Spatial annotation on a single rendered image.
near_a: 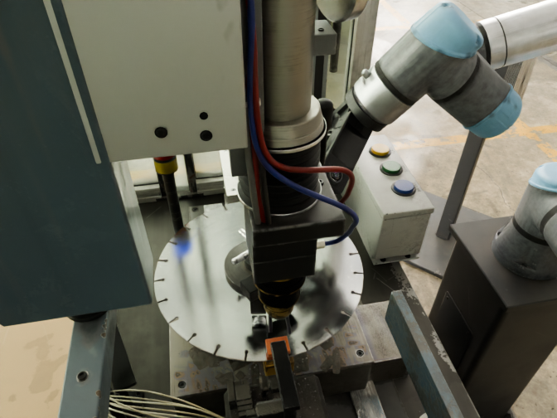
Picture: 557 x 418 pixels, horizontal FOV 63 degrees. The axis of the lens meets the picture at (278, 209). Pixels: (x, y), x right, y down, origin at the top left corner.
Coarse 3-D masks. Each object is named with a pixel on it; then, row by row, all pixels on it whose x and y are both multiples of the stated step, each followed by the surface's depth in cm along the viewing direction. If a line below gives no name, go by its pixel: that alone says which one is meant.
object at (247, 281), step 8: (240, 280) 61; (248, 280) 61; (240, 288) 62; (248, 288) 60; (256, 288) 60; (248, 296) 60; (256, 296) 61; (256, 304) 63; (256, 312) 64; (264, 312) 64
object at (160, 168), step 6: (156, 162) 86; (162, 162) 86; (168, 162) 86; (174, 162) 87; (156, 168) 88; (162, 168) 87; (168, 168) 87; (174, 168) 88; (162, 174) 88; (168, 174) 88
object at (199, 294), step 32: (192, 224) 80; (224, 224) 80; (160, 256) 75; (192, 256) 75; (224, 256) 75; (320, 256) 75; (352, 256) 75; (160, 288) 70; (192, 288) 70; (224, 288) 70; (320, 288) 70; (352, 288) 70; (192, 320) 65; (224, 320) 65; (256, 320) 65; (320, 320) 65; (224, 352) 62; (256, 352) 62
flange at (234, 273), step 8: (232, 248) 75; (240, 248) 75; (232, 256) 73; (224, 264) 72; (232, 264) 72; (240, 264) 72; (248, 264) 70; (232, 272) 71; (240, 272) 71; (248, 272) 71; (232, 280) 70
